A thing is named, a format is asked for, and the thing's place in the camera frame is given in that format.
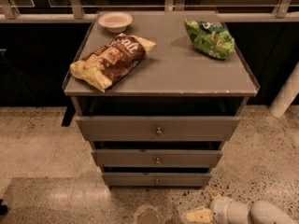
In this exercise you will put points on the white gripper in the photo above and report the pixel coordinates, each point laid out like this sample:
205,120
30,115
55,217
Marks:
219,208

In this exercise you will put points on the grey bottom drawer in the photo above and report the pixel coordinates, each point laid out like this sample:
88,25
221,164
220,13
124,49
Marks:
156,179

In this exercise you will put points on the grey drawer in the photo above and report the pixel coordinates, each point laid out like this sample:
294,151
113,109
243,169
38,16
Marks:
156,179
156,158
135,128

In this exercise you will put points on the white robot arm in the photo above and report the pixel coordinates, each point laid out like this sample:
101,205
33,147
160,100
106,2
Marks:
258,181

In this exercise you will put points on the grey middle drawer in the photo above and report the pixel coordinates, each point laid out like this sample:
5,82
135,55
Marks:
156,158

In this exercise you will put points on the grey drawer cabinet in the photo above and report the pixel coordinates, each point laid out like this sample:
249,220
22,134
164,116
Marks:
174,80

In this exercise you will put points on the grey top drawer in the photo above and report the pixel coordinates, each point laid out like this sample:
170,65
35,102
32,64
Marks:
135,128

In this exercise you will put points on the green chip bag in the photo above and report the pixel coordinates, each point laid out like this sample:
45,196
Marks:
210,39

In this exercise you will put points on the brown yellow chip bag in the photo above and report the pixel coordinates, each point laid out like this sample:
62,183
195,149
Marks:
110,63

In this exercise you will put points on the black object at floor edge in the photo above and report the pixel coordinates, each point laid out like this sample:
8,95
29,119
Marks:
3,208

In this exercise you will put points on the white paper bowl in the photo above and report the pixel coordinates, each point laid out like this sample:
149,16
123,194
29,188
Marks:
115,22

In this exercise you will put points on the metal window railing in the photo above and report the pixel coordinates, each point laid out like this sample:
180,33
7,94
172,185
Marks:
85,10

